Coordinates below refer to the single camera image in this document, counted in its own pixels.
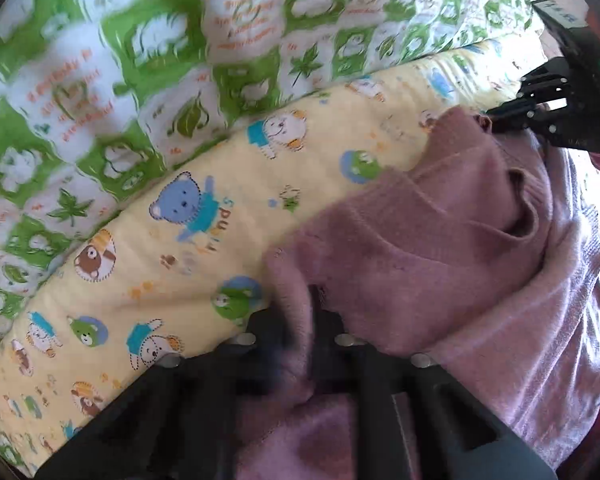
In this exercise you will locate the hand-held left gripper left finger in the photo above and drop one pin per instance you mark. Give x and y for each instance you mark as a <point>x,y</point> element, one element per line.
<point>200,385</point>

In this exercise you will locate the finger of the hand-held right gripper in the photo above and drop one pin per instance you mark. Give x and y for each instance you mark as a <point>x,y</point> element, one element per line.
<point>542,82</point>
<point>522,112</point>

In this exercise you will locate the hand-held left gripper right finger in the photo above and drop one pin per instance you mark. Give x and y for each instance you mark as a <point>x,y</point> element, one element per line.
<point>360,390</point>

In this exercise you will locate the mauve knit sweater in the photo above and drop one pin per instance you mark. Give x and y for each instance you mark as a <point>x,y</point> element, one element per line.
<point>430,240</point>

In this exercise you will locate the yellow bear print bedsheet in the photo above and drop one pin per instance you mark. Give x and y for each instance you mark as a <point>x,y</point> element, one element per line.
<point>190,240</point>

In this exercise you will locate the green checked quilt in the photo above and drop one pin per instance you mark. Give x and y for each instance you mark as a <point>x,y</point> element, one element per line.
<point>130,60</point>

